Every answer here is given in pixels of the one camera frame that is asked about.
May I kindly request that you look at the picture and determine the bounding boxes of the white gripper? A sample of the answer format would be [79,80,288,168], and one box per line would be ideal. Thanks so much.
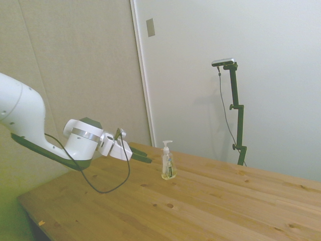
[109,139,153,164]

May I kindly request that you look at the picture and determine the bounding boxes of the clear sanitizer pump bottle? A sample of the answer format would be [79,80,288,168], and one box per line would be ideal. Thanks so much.
[161,140,177,181]

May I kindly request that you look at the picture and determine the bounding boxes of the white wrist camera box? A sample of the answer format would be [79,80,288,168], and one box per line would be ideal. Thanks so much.
[97,132,116,157]

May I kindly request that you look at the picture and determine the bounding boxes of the white vertical wall trim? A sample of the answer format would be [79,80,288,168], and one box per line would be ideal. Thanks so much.
[129,0,157,148]

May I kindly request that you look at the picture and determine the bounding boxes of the black jointed camera stand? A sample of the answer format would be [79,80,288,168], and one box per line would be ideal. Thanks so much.
[222,62,248,166]

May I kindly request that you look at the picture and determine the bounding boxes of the silver camera on stand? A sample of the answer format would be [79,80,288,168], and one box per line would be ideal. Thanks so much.
[211,57,236,67]

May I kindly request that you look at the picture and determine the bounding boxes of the grey wall plate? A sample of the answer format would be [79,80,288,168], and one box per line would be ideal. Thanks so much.
[146,18,156,38]

